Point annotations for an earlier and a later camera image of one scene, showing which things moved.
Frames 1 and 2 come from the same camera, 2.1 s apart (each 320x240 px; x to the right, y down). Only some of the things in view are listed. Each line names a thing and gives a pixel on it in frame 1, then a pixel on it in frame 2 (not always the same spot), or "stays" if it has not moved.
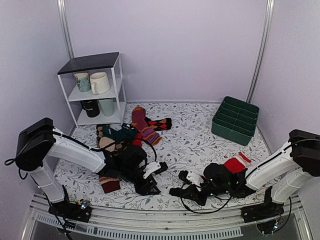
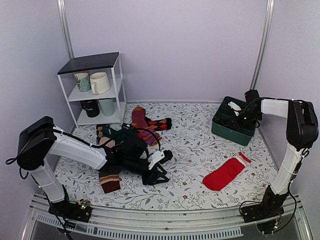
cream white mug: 99,82 stays
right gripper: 192,190 -> 238,125
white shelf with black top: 93,86 stays
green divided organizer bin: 235,120 stays
